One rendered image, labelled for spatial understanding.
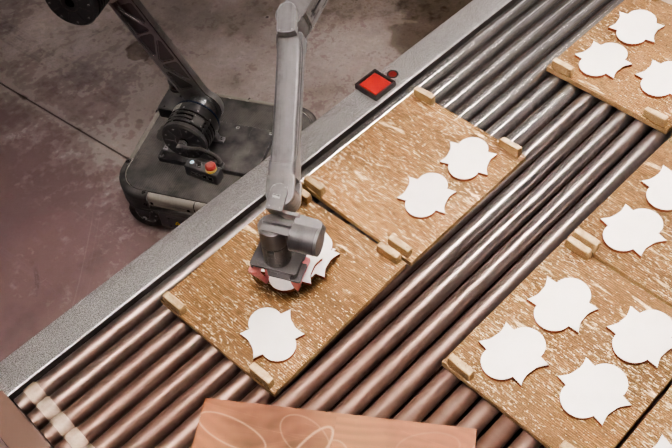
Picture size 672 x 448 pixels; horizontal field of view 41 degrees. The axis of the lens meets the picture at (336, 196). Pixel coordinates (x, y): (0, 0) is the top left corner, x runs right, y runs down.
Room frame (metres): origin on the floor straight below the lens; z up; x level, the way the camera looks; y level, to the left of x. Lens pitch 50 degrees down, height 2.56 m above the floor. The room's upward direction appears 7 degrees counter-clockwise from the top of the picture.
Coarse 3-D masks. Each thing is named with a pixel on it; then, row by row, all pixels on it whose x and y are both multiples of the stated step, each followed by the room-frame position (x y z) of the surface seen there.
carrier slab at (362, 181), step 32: (384, 128) 1.56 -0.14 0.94; (416, 128) 1.54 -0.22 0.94; (448, 128) 1.53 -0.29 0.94; (352, 160) 1.46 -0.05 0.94; (384, 160) 1.45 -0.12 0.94; (416, 160) 1.44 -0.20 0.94; (512, 160) 1.40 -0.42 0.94; (352, 192) 1.36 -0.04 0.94; (384, 192) 1.35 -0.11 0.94; (480, 192) 1.32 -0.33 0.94; (384, 224) 1.26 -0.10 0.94; (416, 224) 1.25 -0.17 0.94; (448, 224) 1.24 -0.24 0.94; (416, 256) 1.16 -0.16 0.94
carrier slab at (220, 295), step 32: (256, 224) 1.30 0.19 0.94; (224, 256) 1.22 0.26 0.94; (352, 256) 1.18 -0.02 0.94; (192, 288) 1.15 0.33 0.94; (224, 288) 1.14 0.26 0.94; (256, 288) 1.13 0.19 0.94; (320, 288) 1.11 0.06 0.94; (352, 288) 1.10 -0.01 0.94; (384, 288) 1.10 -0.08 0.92; (192, 320) 1.06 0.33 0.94; (224, 320) 1.05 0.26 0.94; (320, 320) 1.03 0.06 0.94; (224, 352) 0.98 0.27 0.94
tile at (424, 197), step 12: (420, 180) 1.37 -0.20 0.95; (432, 180) 1.36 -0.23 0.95; (444, 180) 1.36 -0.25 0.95; (408, 192) 1.33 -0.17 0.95; (420, 192) 1.33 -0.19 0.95; (432, 192) 1.33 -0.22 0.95; (444, 192) 1.32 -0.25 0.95; (408, 204) 1.30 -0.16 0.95; (420, 204) 1.30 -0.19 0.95; (432, 204) 1.29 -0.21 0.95; (444, 204) 1.29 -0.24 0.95; (420, 216) 1.26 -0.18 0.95
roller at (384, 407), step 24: (648, 144) 1.42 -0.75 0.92; (624, 168) 1.35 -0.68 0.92; (600, 192) 1.29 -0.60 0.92; (576, 216) 1.23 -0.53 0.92; (552, 240) 1.17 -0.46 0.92; (528, 264) 1.12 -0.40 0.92; (504, 288) 1.06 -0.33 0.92; (480, 312) 1.01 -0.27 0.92; (456, 336) 0.96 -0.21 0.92; (432, 360) 0.91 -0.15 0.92; (408, 384) 0.86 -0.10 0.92; (384, 408) 0.82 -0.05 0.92
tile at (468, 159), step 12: (456, 144) 1.47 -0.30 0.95; (468, 144) 1.46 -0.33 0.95; (480, 144) 1.46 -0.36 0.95; (456, 156) 1.43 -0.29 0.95; (468, 156) 1.42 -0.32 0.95; (480, 156) 1.42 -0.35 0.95; (492, 156) 1.41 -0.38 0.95; (456, 168) 1.39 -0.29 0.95; (468, 168) 1.39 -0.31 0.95; (480, 168) 1.38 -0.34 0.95; (468, 180) 1.36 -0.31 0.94
